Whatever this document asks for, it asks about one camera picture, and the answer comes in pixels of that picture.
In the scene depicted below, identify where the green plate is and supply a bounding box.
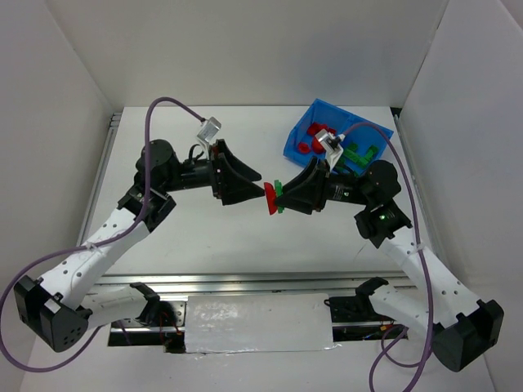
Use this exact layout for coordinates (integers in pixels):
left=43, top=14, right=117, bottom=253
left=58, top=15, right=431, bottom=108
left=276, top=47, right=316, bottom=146
left=274, top=180, right=284, bottom=214

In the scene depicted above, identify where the red arch lego piece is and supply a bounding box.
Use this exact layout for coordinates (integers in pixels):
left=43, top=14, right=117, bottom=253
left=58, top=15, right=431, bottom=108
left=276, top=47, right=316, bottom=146
left=297, top=142, right=311, bottom=154

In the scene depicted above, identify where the green lego brick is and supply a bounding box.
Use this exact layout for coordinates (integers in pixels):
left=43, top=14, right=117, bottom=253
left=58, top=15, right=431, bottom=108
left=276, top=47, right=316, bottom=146
left=343, top=151, right=369, bottom=168
left=365, top=145, right=378, bottom=159

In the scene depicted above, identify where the red rounded lego piece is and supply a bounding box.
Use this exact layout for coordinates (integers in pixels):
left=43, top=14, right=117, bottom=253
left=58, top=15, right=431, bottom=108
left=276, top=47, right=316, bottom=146
left=311, top=138, right=324, bottom=154

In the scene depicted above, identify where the green square lego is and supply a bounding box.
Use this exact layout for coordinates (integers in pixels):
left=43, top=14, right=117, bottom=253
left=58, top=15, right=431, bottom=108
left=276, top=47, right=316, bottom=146
left=347, top=143, right=358, bottom=153

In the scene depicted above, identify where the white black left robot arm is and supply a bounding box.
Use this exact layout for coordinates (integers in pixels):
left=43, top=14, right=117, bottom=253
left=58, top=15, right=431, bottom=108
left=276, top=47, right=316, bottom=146
left=14, top=139, right=265, bottom=353

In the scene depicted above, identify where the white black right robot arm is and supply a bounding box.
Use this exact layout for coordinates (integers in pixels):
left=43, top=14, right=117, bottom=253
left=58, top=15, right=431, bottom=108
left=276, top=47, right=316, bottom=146
left=265, top=158, right=504, bottom=372

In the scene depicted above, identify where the green lego brick in bin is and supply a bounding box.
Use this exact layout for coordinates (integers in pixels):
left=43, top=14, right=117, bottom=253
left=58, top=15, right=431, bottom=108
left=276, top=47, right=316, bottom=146
left=343, top=151, right=369, bottom=168

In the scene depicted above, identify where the blue plastic sorting bin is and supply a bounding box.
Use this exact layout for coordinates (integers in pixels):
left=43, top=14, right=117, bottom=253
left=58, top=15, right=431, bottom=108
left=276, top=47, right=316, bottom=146
left=283, top=99, right=394, bottom=175

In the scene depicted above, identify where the red lego piece in bin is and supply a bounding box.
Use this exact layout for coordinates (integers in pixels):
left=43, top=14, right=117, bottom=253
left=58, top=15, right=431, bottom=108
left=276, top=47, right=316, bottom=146
left=306, top=122, right=326, bottom=137

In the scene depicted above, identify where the white taped cover plate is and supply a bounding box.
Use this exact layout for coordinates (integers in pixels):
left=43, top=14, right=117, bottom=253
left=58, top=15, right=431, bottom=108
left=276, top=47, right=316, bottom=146
left=185, top=293, right=334, bottom=354

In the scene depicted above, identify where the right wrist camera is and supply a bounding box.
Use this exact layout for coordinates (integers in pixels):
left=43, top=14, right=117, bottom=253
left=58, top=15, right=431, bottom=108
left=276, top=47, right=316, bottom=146
left=315, top=129, right=346, bottom=172

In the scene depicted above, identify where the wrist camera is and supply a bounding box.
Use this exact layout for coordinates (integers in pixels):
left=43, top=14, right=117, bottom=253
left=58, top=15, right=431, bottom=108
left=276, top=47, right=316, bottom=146
left=315, top=129, right=346, bottom=172
left=196, top=117, right=221, bottom=150

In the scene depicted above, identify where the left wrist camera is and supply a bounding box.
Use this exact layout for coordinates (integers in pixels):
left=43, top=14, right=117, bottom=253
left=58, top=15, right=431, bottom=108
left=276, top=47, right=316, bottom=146
left=196, top=117, right=221, bottom=150

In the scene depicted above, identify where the aluminium table edge rail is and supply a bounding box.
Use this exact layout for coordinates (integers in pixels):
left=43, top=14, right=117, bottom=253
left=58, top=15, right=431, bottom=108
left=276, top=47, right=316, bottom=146
left=96, top=271, right=414, bottom=294

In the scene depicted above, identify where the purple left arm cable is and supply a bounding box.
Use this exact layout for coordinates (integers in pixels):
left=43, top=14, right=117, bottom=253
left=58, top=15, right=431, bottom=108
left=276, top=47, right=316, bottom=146
left=0, top=96, right=205, bottom=372

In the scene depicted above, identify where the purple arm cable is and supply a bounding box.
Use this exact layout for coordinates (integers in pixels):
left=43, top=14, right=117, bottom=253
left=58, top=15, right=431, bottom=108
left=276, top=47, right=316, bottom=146
left=342, top=122, right=434, bottom=391
left=0, top=96, right=205, bottom=372

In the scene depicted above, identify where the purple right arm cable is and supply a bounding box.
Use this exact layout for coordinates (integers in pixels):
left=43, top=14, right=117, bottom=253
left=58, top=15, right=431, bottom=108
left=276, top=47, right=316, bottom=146
left=342, top=122, right=434, bottom=391

